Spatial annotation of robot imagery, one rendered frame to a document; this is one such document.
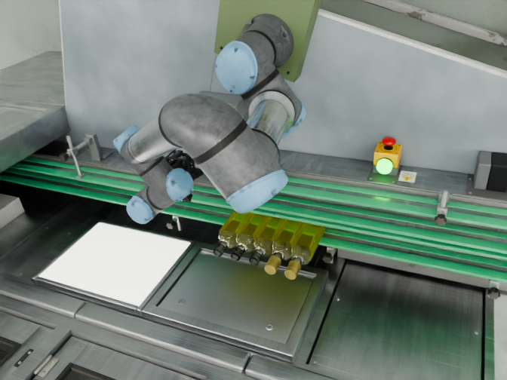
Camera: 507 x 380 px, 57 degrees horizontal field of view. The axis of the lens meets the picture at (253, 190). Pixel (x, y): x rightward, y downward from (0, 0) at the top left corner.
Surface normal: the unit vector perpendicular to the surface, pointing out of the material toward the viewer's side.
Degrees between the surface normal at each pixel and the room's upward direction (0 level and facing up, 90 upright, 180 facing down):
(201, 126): 37
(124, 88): 0
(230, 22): 4
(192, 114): 52
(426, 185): 90
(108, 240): 90
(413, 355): 90
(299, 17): 4
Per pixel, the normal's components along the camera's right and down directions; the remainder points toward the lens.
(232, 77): -0.48, 0.46
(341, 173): -0.07, -0.84
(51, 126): 0.92, 0.15
